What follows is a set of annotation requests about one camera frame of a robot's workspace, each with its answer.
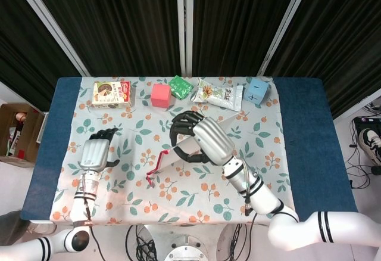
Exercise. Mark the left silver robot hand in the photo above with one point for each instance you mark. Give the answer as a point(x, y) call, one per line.
point(93, 153)

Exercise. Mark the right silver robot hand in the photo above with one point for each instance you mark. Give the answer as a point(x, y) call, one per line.
point(214, 139)

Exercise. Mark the clear mesh zipper bag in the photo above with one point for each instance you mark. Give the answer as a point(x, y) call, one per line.
point(187, 147)

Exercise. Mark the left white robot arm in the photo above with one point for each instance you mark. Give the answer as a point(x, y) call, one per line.
point(83, 201)

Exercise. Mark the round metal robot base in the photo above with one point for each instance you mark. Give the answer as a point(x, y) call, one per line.
point(186, 250)

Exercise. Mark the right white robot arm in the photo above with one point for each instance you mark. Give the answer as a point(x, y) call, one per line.
point(268, 198)

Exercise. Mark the silver snack bag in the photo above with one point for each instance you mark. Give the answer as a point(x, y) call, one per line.
point(223, 97)

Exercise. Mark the floral fruit tablecloth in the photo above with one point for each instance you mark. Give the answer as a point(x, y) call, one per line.
point(256, 168)

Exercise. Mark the chocolate cookie box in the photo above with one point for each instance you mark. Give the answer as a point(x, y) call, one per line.
point(110, 95)

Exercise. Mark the green sachet packet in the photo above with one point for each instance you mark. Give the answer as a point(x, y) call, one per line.
point(180, 88)

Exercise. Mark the blue foam number cube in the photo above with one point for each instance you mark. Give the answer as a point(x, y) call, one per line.
point(255, 91)

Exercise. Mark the red foam cube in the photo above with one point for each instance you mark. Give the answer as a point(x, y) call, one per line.
point(160, 95)

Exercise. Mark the brown cardboard box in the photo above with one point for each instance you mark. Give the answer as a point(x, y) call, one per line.
point(26, 130)

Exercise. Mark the beige shoe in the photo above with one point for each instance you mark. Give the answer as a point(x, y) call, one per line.
point(41, 228)

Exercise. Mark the blue table cover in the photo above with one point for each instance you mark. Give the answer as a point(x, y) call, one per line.
point(306, 124)

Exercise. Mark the person leg dark trousers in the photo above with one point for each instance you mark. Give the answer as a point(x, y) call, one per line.
point(12, 228)

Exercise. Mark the black pleated curtain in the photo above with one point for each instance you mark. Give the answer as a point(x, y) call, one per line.
point(119, 19)

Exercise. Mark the black electronic device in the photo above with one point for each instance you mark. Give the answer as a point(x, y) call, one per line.
point(367, 122)

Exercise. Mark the black and white sneaker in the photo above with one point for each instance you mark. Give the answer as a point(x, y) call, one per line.
point(370, 142)

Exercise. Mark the white frame post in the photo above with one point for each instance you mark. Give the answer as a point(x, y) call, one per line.
point(184, 25)
point(50, 28)
point(285, 25)

